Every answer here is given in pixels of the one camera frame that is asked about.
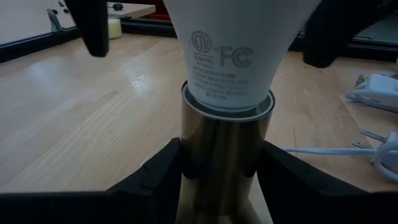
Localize brass lamp socket base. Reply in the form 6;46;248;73
175;80;276;224

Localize black aluminium table frame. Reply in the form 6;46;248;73
0;17;398;63

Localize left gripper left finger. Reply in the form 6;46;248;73
0;138;184;224

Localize white lightbulb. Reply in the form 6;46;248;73
161;0;323;110

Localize cream candle jar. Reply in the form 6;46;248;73
107;14;124;40

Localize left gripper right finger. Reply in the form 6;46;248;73
256;141;398;224

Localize white lamp power cord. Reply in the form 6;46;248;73
282;73;398;184

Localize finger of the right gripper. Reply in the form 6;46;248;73
63;0;109;58
303;0;398;68

